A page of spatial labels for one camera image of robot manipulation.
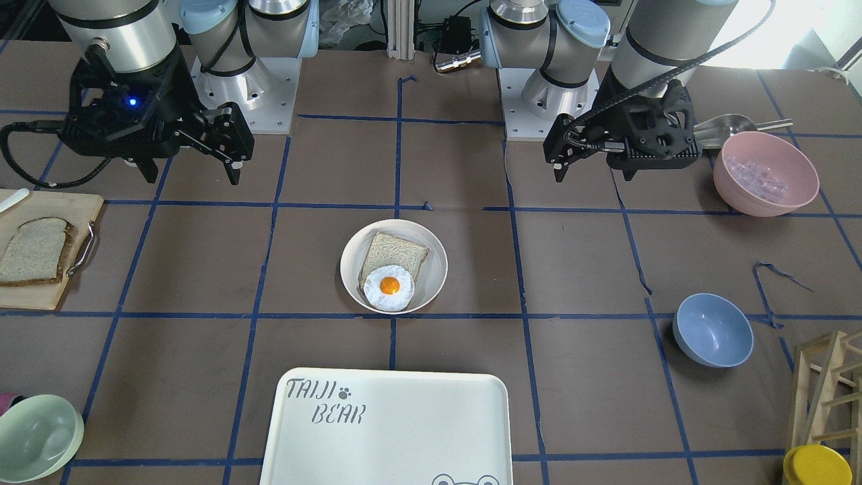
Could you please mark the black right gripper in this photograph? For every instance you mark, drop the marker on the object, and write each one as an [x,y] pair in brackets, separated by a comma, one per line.
[180,95]

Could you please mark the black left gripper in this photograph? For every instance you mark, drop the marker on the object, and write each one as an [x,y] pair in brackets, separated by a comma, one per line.
[601,116]

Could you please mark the brown crust bread slice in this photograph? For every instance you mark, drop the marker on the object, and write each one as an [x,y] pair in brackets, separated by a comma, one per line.
[36,253]

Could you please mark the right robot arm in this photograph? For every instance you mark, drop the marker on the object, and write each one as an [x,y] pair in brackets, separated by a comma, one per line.
[228,35]

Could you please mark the bread slice on plate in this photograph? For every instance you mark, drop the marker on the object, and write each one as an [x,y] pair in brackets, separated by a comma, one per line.
[388,250]

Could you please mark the cream round plate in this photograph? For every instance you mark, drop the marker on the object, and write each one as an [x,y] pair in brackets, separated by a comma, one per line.
[431,279]

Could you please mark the metal scoop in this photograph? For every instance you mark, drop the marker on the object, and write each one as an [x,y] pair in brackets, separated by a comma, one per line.
[713,133]

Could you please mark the wooden cutting board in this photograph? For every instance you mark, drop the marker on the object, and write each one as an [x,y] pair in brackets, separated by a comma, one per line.
[80,210]

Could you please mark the pink bowl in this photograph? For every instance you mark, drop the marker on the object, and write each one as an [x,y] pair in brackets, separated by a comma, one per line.
[762,175]

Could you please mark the fried egg toy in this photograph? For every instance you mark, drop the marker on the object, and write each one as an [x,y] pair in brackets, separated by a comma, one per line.
[388,288]

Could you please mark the white plastic spoon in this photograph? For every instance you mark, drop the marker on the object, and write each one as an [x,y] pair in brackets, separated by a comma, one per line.
[13,199]

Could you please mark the blue bowl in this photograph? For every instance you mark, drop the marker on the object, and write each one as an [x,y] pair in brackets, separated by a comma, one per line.
[712,331]

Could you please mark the white bear tray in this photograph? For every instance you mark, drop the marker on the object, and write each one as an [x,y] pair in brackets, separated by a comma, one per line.
[352,426]

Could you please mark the pink cloth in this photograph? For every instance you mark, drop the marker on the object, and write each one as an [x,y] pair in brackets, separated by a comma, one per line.
[8,400]

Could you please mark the green bowl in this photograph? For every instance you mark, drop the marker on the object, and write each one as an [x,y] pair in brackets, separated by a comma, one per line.
[39,435]

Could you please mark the wooden rack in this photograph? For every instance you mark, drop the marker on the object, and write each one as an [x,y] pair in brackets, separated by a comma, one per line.
[826,375]

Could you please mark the yellow cup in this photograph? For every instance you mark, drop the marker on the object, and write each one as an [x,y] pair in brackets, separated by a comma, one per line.
[816,464]

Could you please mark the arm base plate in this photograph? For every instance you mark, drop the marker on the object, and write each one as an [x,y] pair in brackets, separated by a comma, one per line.
[265,93]
[532,114]

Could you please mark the aluminium frame post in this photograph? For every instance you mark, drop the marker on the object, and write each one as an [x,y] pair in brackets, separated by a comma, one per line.
[400,22]

